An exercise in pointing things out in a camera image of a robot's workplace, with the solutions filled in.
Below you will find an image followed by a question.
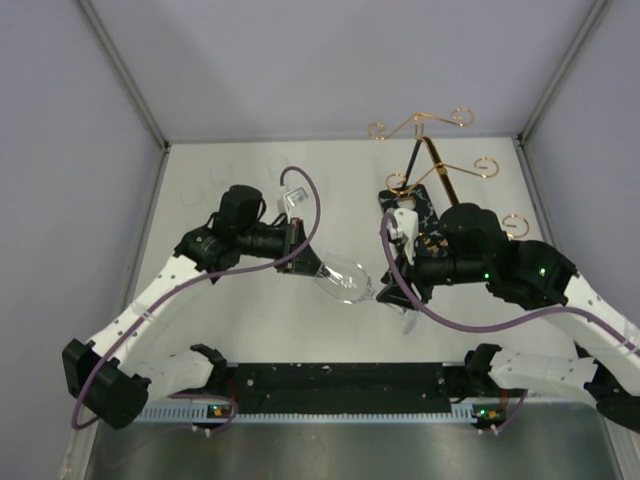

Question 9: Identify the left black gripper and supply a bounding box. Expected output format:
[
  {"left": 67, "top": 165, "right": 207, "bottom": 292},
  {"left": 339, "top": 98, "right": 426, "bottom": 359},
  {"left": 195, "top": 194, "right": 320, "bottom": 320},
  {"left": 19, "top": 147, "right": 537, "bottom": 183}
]
[{"left": 237, "top": 217, "right": 329, "bottom": 278}]

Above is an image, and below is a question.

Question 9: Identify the clear wine glass back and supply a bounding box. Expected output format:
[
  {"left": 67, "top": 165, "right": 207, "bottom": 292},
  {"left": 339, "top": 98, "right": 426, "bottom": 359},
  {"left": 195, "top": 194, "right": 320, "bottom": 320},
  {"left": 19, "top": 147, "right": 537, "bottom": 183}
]
[{"left": 267, "top": 156, "right": 289, "bottom": 190}]

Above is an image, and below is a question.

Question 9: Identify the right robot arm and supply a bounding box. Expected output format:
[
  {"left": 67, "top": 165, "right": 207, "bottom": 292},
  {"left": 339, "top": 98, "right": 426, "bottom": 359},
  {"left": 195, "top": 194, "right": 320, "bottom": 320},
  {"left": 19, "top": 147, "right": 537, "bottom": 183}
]
[{"left": 377, "top": 203, "right": 639, "bottom": 431}]

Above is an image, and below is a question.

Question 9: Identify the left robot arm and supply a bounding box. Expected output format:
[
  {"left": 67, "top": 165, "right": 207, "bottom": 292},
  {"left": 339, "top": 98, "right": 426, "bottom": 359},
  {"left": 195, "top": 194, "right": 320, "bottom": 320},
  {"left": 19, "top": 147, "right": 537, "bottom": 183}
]
[{"left": 62, "top": 185, "right": 322, "bottom": 431}]

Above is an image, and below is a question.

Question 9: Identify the black marble rack base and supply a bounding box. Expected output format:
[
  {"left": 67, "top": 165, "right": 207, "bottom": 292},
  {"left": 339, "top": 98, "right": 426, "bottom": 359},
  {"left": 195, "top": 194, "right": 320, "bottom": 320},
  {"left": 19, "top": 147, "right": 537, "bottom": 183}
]
[{"left": 378, "top": 186, "right": 448, "bottom": 258}]

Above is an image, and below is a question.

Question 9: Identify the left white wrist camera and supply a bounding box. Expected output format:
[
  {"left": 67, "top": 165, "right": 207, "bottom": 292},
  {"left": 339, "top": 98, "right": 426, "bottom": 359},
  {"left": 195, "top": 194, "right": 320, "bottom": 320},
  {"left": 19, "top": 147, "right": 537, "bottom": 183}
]
[{"left": 277, "top": 185, "right": 308, "bottom": 220}]

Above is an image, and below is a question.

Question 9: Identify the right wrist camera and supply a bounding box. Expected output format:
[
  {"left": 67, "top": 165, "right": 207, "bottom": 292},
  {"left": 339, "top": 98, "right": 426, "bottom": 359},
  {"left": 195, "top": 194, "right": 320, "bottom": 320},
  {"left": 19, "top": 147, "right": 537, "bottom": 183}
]
[{"left": 387, "top": 208, "right": 419, "bottom": 266}]

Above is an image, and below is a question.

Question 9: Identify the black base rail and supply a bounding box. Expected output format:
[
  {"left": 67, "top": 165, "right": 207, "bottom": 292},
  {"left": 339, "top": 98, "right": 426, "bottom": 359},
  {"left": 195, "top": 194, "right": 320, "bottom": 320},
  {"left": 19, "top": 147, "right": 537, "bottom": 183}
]
[{"left": 182, "top": 342, "right": 516, "bottom": 416}]

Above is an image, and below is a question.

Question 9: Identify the gold wire glass rack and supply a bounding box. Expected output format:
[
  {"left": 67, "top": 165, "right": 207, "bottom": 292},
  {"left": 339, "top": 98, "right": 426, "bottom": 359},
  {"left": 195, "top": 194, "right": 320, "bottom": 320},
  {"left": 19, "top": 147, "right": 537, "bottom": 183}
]
[{"left": 367, "top": 107, "right": 500, "bottom": 206}]

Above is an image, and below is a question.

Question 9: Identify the white cable duct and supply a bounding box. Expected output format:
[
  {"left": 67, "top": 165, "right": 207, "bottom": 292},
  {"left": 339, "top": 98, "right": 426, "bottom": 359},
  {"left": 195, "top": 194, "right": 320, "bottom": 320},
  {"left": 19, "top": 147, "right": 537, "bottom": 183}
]
[{"left": 134, "top": 400, "right": 506, "bottom": 426}]

